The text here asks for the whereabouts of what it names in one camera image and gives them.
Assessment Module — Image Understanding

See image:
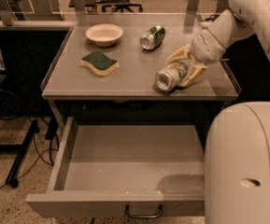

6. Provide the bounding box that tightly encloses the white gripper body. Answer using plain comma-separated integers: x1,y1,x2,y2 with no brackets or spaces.
190,29,226,63

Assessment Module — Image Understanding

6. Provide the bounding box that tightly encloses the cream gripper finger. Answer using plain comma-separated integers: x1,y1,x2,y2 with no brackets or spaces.
179,63,207,88
165,44,191,64

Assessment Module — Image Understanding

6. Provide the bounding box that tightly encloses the white green 7up can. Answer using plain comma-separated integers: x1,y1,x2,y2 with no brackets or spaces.
156,62,188,91

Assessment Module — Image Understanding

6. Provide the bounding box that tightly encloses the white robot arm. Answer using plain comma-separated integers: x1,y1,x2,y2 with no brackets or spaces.
167,0,270,224

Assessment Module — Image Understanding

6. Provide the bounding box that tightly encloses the dark green soda can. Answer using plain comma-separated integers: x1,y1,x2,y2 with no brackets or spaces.
140,25,165,50

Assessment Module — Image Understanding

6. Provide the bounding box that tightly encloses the open grey top drawer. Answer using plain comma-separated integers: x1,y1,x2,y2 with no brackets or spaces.
26,118,205,217

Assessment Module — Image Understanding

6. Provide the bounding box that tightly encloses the grey cabinet table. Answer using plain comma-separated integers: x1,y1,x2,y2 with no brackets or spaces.
43,13,240,127

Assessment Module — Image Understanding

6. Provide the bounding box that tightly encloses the white bowl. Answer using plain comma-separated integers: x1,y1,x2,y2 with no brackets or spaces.
85,23,123,47

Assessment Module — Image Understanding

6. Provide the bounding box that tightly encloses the green yellow sponge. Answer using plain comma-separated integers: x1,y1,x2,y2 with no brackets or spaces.
81,51,120,77

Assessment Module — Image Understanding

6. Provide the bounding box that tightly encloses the black stand leg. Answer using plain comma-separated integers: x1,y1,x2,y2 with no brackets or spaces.
6,119,39,189

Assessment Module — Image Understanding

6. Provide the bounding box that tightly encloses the black drawer handle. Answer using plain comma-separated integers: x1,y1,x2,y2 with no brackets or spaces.
125,204,163,219

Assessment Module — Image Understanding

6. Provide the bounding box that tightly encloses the black floor cable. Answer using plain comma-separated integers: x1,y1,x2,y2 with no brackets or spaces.
0,115,61,198

